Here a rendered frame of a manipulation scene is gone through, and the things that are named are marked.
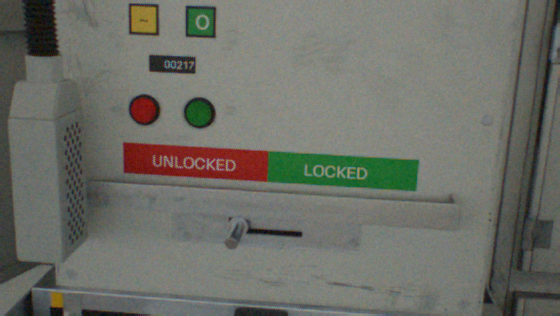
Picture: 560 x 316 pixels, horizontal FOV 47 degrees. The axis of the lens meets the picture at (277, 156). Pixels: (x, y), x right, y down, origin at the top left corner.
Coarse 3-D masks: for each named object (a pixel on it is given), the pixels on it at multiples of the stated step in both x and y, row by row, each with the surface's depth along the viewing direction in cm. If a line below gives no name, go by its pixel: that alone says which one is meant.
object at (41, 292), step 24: (48, 288) 74; (72, 288) 75; (96, 288) 75; (48, 312) 75; (96, 312) 74; (120, 312) 74; (144, 312) 74; (168, 312) 73; (192, 312) 73; (216, 312) 73; (288, 312) 72; (312, 312) 72; (336, 312) 72; (360, 312) 72; (384, 312) 72; (408, 312) 72
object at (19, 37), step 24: (0, 0) 89; (0, 24) 88; (0, 48) 91; (24, 48) 95; (0, 72) 91; (24, 72) 95; (0, 96) 92; (0, 120) 92; (0, 144) 93; (0, 168) 94; (0, 192) 94; (0, 216) 95; (0, 240) 96; (0, 264) 96; (24, 264) 97
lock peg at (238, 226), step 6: (234, 222) 71; (240, 222) 70; (246, 222) 71; (234, 228) 68; (240, 228) 69; (246, 228) 71; (228, 234) 67; (234, 234) 67; (240, 234) 68; (228, 240) 66; (234, 240) 66; (228, 246) 66; (234, 246) 66
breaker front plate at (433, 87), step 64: (64, 0) 67; (128, 0) 66; (192, 0) 66; (256, 0) 65; (320, 0) 65; (384, 0) 64; (448, 0) 64; (512, 0) 63; (64, 64) 69; (128, 64) 68; (256, 64) 67; (320, 64) 66; (384, 64) 66; (448, 64) 65; (128, 128) 70; (192, 128) 69; (256, 128) 68; (320, 128) 68; (384, 128) 67; (448, 128) 67; (320, 192) 70; (384, 192) 69; (448, 192) 68; (128, 256) 73; (192, 256) 73; (256, 256) 72; (320, 256) 71; (384, 256) 71; (448, 256) 70
